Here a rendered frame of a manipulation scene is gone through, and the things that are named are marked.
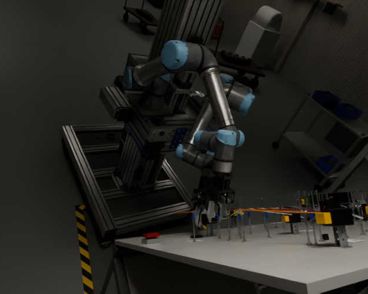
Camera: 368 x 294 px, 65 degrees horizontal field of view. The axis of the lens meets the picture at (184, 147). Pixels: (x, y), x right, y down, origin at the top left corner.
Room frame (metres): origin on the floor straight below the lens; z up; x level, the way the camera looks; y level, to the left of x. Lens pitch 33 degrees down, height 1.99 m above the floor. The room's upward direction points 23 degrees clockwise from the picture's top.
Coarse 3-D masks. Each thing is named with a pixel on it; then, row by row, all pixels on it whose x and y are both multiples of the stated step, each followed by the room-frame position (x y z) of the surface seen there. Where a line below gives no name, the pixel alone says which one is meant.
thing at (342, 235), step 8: (336, 208) 0.61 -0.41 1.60; (344, 208) 0.59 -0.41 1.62; (336, 216) 0.57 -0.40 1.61; (344, 216) 0.58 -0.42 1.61; (352, 216) 0.59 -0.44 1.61; (360, 216) 0.61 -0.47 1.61; (328, 224) 0.57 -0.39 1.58; (336, 224) 0.56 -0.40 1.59; (344, 224) 0.57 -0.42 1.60; (352, 224) 0.57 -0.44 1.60; (344, 232) 0.56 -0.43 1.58; (336, 240) 0.56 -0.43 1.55; (344, 240) 0.55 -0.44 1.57
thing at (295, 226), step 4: (292, 216) 0.82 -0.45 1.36; (296, 216) 0.83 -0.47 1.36; (300, 216) 0.83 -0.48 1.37; (292, 220) 0.81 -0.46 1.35; (296, 220) 0.82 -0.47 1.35; (300, 220) 0.82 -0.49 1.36; (308, 220) 0.85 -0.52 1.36; (292, 224) 0.81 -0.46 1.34; (296, 224) 0.82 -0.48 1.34; (292, 228) 0.81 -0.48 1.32; (296, 228) 0.81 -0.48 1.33; (292, 232) 0.80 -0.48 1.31; (296, 232) 0.80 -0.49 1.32
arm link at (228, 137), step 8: (216, 136) 0.93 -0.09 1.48; (224, 136) 0.92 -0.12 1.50; (232, 136) 0.93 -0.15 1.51; (216, 144) 0.92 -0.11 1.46; (224, 144) 0.91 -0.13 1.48; (232, 144) 0.92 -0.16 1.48; (216, 152) 0.90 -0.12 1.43; (224, 152) 0.90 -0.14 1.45; (232, 152) 0.91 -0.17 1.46; (224, 160) 0.89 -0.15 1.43; (232, 160) 0.91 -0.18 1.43
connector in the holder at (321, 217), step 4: (320, 212) 0.59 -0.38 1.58; (324, 212) 0.58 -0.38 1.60; (328, 212) 0.58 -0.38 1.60; (316, 216) 0.58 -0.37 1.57; (320, 216) 0.57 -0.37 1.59; (324, 216) 0.56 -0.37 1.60; (328, 216) 0.57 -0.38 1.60; (316, 220) 0.58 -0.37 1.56; (320, 220) 0.57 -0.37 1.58; (324, 220) 0.56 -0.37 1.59; (328, 220) 0.56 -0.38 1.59
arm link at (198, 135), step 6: (198, 132) 1.02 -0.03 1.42; (204, 132) 1.00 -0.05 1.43; (210, 132) 1.00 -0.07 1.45; (216, 132) 1.02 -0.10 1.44; (198, 138) 0.99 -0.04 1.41; (204, 138) 0.97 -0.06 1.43; (210, 138) 0.95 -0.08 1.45; (198, 144) 0.98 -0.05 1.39; (204, 144) 0.96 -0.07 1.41; (210, 150) 0.94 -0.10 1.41
